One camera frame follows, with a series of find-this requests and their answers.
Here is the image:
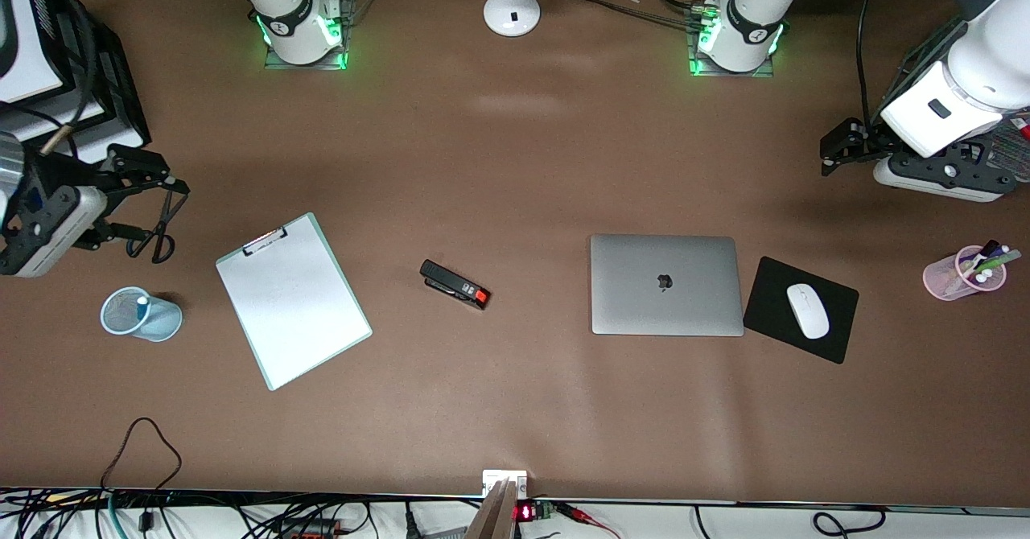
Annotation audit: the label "silver laptop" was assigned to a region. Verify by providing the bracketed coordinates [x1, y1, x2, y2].
[590, 234, 745, 337]

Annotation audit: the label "white paper stack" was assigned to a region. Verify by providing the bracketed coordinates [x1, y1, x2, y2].
[16, 0, 59, 104]
[0, 98, 107, 144]
[72, 121, 147, 166]

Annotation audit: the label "black scissors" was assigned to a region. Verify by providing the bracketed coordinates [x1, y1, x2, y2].
[126, 191, 189, 265]

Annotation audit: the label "black stacked paper tray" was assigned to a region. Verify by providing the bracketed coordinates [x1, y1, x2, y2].
[0, 0, 152, 171]

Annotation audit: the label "light blue mesh cup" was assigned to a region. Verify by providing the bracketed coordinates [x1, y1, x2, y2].
[100, 286, 183, 343]

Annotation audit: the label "pink translucent pen cup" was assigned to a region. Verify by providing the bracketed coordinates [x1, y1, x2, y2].
[923, 245, 1008, 302]

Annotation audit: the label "white computer mouse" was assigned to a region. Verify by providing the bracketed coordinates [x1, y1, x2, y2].
[786, 283, 830, 339]

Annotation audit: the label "light green pen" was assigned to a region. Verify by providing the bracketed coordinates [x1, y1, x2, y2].
[966, 249, 1023, 279]

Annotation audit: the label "black mouse pad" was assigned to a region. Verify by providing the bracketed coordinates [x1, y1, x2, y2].
[742, 256, 860, 364]

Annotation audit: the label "mint clipboard with white paper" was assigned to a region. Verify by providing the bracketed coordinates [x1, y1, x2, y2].
[215, 212, 373, 392]

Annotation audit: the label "black stapler with red tip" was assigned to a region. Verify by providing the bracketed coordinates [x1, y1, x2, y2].
[419, 259, 491, 311]

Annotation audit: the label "orange power strip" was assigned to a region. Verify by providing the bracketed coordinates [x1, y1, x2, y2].
[276, 517, 343, 538]

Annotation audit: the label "grey metal pole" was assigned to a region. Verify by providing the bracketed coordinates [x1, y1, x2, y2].
[464, 479, 518, 539]

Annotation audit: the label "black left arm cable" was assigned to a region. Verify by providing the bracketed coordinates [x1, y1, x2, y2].
[857, 0, 886, 125]

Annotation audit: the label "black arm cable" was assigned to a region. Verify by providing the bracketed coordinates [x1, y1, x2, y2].
[0, 0, 99, 158]
[857, 0, 886, 125]

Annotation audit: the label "black wire mesh organiser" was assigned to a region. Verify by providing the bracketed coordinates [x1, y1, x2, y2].
[873, 14, 1030, 190]

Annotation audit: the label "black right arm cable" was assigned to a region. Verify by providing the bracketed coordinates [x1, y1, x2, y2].
[0, 0, 99, 158]

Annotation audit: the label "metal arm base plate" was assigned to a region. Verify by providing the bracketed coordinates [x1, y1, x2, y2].
[688, 4, 780, 79]
[264, 0, 352, 71]

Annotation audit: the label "black looped cable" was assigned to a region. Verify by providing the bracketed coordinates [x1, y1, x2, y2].
[101, 417, 183, 496]

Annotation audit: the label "black cable bundle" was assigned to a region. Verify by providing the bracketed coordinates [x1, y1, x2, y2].
[559, 0, 717, 33]

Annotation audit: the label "black cable tangle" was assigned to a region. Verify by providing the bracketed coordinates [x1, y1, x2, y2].
[0, 487, 379, 539]

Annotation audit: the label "black coiled cable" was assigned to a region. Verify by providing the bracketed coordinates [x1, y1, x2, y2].
[811, 507, 888, 537]

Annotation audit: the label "red wire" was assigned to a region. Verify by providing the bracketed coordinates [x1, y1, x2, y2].
[554, 502, 622, 539]

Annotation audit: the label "white mounting bracket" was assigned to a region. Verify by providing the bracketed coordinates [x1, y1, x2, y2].
[482, 469, 529, 499]

